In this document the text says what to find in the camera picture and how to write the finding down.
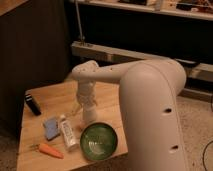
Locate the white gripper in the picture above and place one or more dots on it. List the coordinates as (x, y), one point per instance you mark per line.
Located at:
(85, 97)

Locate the white ceramic cup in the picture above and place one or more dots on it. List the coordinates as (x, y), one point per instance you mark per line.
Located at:
(89, 114)

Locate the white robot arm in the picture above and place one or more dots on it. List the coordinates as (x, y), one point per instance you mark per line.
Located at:
(148, 91)

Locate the white tube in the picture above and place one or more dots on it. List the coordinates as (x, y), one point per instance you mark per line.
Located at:
(68, 133)

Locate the green bowl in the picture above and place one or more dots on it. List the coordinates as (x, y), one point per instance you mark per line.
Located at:
(98, 141)

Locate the orange carrot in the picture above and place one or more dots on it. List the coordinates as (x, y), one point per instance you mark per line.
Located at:
(48, 150)

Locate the metal pole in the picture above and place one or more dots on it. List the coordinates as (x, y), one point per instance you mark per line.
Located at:
(81, 36)

